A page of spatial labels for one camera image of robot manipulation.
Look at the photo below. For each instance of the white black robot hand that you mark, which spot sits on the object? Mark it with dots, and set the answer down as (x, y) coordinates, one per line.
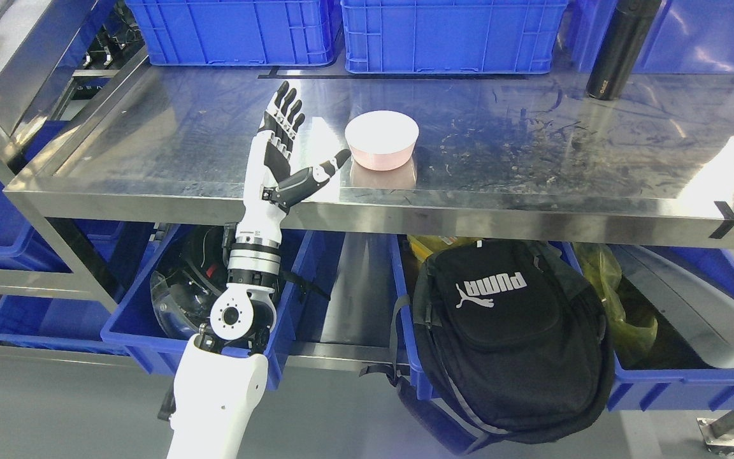
(271, 188)

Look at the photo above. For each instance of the pink plastic bowl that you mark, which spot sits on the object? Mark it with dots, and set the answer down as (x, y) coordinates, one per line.
(382, 140)

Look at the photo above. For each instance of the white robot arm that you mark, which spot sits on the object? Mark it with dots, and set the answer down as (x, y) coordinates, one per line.
(223, 372)

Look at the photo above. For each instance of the blue crate top middle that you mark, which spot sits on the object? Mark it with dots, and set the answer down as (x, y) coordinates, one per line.
(450, 37)

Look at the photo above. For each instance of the blue crate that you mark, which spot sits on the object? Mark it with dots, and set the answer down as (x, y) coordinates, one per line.
(686, 37)
(239, 33)
(450, 37)

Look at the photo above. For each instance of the steel shelf rack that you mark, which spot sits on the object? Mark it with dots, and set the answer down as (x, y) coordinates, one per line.
(497, 156)

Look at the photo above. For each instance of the blue bin with helmet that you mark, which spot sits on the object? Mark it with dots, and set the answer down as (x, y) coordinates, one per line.
(305, 253)

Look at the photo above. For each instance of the blue crate top left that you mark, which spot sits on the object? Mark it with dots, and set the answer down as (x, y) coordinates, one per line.
(239, 33)

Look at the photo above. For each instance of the black Puma backpack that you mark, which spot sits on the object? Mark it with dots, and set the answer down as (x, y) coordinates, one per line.
(507, 338)

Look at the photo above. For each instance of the yellow plastic bag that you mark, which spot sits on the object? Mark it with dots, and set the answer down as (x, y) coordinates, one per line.
(632, 321)

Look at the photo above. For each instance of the black thermos bottle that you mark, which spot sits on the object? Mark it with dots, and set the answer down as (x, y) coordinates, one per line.
(619, 50)

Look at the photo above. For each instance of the blue crate top right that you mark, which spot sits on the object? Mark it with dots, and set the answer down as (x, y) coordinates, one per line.
(686, 37)

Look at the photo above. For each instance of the grey flat panel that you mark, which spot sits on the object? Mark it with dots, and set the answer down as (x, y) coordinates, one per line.
(693, 289)

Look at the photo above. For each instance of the blue bin lower right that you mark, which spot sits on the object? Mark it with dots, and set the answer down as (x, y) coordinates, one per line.
(672, 377)

